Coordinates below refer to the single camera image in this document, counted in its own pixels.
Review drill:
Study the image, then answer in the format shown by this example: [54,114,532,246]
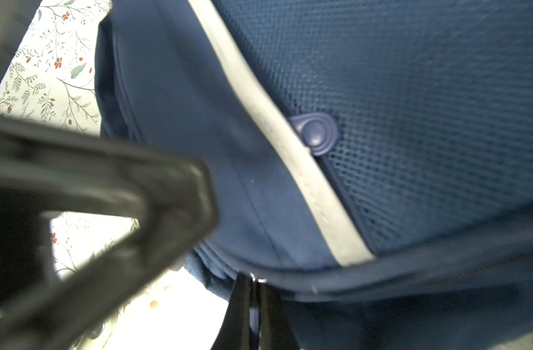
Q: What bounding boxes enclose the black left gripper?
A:
[0,117,218,349]

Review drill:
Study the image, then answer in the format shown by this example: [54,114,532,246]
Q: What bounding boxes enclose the navy blue student backpack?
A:
[95,1,533,349]

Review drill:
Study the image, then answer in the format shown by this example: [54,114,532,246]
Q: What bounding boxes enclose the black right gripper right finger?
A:
[259,284,300,350]

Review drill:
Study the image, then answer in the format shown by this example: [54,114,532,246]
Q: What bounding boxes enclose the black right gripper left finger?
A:
[211,275,252,350]

